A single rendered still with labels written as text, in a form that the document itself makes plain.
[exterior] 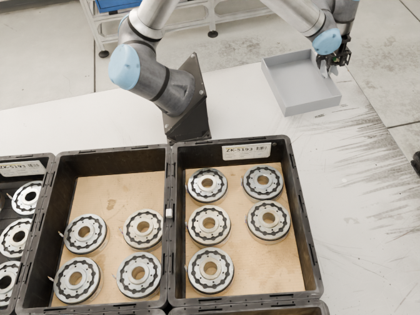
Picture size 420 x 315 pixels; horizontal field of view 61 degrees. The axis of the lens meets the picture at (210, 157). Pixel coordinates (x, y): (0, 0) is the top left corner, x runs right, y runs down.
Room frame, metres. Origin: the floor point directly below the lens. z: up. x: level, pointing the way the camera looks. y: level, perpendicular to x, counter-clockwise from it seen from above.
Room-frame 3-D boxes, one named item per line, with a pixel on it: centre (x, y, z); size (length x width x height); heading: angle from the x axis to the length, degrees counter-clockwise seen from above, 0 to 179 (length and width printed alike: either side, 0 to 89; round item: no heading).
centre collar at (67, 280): (0.28, 0.33, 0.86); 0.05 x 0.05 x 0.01
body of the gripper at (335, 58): (0.95, -0.46, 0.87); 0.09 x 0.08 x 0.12; 7
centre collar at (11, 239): (0.40, 0.48, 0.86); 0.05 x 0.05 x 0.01
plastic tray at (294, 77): (0.97, -0.36, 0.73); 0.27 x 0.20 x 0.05; 7
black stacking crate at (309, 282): (0.37, -0.05, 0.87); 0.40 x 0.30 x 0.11; 177
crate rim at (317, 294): (0.37, -0.05, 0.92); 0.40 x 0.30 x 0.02; 177
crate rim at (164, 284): (0.39, 0.25, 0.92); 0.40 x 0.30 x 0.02; 177
